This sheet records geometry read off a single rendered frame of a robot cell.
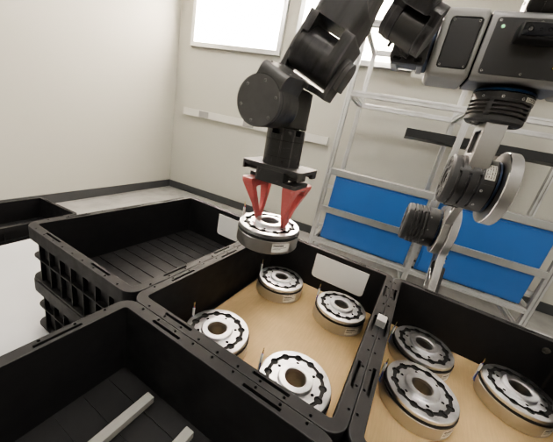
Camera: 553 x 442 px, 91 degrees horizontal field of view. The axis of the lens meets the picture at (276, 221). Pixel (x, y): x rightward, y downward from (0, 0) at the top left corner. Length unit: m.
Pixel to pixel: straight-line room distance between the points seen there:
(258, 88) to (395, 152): 2.88
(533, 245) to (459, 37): 1.86
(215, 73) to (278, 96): 3.67
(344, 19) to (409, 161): 2.82
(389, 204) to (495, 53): 1.59
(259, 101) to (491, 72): 0.67
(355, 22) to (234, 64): 3.49
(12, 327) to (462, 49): 1.17
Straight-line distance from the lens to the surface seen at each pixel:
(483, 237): 2.46
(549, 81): 0.93
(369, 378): 0.38
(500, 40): 0.92
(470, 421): 0.58
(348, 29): 0.40
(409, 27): 0.73
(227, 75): 3.88
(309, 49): 0.40
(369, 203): 2.35
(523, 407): 0.62
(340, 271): 0.65
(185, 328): 0.37
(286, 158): 0.40
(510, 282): 2.61
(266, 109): 0.33
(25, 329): 0.78
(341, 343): 0.56
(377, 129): 3.19
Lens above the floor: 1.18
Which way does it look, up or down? 19 degrees down
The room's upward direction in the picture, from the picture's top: 12 degrees clockwise
